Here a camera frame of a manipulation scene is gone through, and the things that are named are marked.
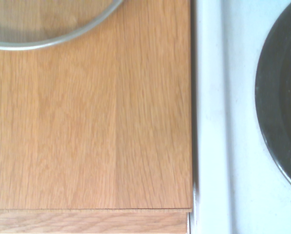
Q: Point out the glass pot lid steel rim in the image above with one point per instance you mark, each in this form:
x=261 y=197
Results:
x=25 y=19

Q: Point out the black cooking pot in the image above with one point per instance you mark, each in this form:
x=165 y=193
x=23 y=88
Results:
x=279 y=97

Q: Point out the large wooden cutting board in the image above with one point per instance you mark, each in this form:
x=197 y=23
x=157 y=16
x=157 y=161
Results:
x=86 y=122

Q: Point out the white electric stove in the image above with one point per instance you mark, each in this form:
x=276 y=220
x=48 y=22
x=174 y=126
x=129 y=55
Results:
x=233 y=122

